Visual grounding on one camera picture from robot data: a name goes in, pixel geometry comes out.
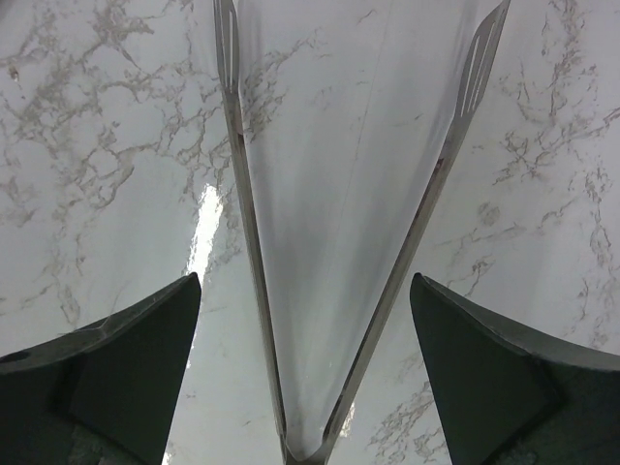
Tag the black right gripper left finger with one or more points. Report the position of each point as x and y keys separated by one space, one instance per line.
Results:
x=105 y=393

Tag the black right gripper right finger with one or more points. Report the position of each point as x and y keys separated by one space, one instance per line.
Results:
x=507 y=393

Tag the stainless steel tongs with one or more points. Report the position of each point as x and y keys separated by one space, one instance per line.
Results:
x=472 y=85

